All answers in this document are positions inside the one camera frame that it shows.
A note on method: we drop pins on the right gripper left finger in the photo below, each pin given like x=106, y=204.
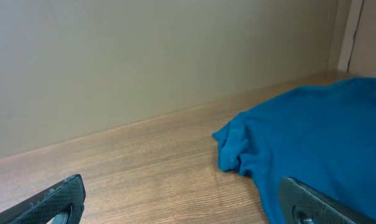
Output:
x=63, y=202

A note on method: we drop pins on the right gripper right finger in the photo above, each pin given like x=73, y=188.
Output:
x=302, y=204

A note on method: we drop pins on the blue t-shirt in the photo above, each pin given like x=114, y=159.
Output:
x=324, y=136

